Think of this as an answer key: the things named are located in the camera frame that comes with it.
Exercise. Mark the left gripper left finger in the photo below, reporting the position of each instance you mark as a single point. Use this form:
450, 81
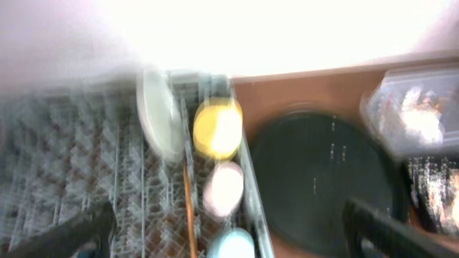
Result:
96, 224

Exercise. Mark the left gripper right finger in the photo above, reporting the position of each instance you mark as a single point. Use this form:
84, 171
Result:
388, 236

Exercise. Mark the food scraps with rice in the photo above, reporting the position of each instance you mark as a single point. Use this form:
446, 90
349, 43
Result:
437, 193

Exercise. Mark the wooden chopstick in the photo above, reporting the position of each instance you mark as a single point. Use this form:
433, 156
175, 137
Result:
190, 214

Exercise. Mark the white napkin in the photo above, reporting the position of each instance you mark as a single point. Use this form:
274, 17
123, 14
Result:
420, 115

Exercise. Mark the blue cup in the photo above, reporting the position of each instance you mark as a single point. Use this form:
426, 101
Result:
232, 243

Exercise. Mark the pink cup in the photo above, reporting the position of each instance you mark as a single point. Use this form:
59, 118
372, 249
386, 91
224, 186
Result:
223, 191

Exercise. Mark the grey plate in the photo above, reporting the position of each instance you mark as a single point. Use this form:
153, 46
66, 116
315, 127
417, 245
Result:
159, 115

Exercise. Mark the yellow bowl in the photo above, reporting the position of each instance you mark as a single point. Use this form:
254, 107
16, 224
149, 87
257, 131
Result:
218, 128

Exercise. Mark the grey dishwasher rack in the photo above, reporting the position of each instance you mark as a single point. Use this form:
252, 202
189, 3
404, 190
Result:
64, 150

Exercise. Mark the black rectangular tray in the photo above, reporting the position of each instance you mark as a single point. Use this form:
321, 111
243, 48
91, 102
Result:
430, 193

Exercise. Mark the round black tray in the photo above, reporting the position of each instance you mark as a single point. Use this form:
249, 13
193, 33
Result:
307, 164

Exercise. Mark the clear plastic bin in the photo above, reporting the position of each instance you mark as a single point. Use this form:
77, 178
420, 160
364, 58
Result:
381, 108

